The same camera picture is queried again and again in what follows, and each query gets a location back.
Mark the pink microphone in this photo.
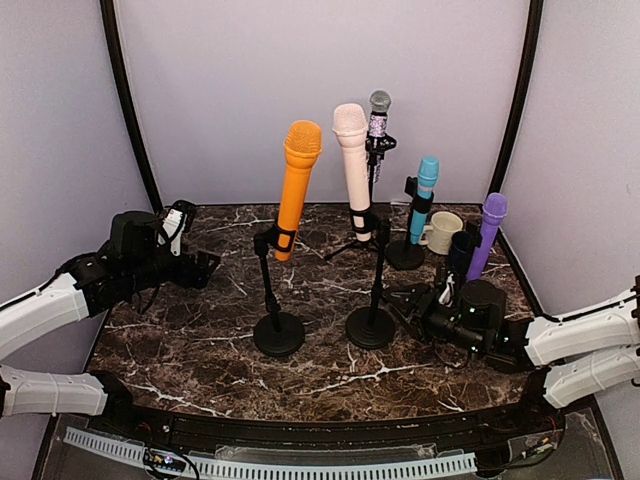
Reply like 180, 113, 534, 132
332, 103, 371, 242

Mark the light blue microphone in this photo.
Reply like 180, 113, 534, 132
409, 157, 439, 245

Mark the black enclosure frame post right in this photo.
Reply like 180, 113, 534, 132
487, 0, 545, 194

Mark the black round-base stand, purple mic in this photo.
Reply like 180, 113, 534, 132
465, 220, 483, 252

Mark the cream ceramic mug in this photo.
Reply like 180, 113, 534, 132
419, 211, 464, 255

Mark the black tripod microphone stand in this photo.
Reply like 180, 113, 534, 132
323, 139, 377, 261

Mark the black round-base stand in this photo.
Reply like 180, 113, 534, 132
253, 222, 305, 358
345, 218, 395, 350
465, 220, 483, 252
385, 177, 424, 270

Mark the orange microphone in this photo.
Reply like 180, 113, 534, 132
277, 120, 322, 239

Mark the small circuit board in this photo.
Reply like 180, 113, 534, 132
142, 448, 186, 474

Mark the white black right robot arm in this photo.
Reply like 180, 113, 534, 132
382, 280, 639, 434

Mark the black table edge rail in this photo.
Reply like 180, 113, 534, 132
88, 374, 566, 465

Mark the purple microphone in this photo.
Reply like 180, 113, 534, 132
466, 192, 508, 281

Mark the black enclosure frame post left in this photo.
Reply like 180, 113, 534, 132
99, 0, 164, 213

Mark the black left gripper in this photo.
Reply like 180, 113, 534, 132
125, 242, 219, 294

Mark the glitter silver microphone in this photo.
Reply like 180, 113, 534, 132
367, 90, 397, 184

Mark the black enclosure frame post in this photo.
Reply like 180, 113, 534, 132
99, 0, 164, 213
487, 0, 545, 194

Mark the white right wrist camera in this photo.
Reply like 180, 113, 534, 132
438, 270, 459, 308

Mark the black round-base stand, blue mic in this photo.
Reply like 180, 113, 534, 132
385, 177, 424, 270

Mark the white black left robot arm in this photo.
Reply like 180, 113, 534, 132
1, 200, 220, 436

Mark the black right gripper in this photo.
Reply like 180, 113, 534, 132
384, 282, 488, 355

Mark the dark blue ceramic mug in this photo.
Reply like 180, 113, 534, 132
447, 231, 475, 276

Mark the white slotted cable duct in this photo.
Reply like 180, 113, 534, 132
63, 427, 477, 480

